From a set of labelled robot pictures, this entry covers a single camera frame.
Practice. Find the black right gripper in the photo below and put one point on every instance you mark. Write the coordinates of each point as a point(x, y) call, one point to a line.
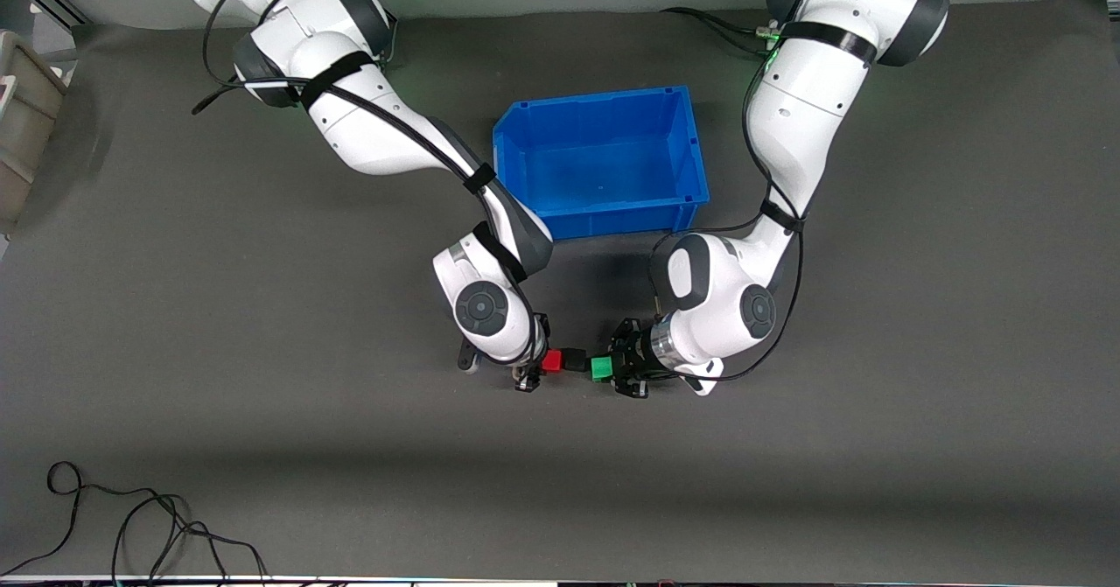
point(541, 344)

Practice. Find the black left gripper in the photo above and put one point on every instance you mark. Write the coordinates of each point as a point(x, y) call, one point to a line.
point(632, 359)

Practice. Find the small red cube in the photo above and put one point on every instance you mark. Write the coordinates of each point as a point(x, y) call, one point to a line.
point(551, 361)

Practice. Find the small green cube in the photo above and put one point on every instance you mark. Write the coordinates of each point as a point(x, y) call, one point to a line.
point(601, 369)

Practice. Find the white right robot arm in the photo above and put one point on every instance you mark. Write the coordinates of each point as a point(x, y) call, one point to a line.
point(376, 132)

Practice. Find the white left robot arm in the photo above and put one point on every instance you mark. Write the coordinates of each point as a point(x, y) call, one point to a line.
point(805, 106)

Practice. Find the small black cube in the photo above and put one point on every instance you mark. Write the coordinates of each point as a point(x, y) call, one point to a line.
point(575, 359)

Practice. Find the dark grey table mat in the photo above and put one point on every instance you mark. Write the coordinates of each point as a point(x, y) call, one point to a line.
point(560, 482)

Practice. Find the blue plastic bin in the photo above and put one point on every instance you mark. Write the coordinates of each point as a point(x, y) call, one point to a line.
point(612, 158)

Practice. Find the beige plastic crate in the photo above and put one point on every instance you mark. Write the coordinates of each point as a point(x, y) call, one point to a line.
point(26, 123)

